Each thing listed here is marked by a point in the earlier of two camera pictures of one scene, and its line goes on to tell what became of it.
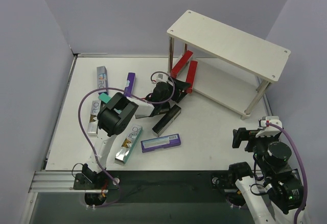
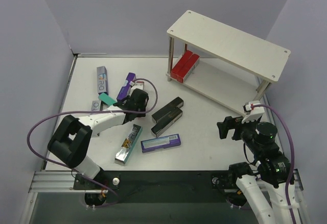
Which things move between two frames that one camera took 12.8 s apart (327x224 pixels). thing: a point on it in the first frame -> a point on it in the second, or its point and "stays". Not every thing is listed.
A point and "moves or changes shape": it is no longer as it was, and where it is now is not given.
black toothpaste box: x=166 y=120 stays
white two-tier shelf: x=234 y=68 stays
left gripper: x=176 y=91 -> x=125 y=104
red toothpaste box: x=191 y=75 moves or changes shape
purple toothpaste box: x=130 y=82 stays
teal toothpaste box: x=106 y=98 stays
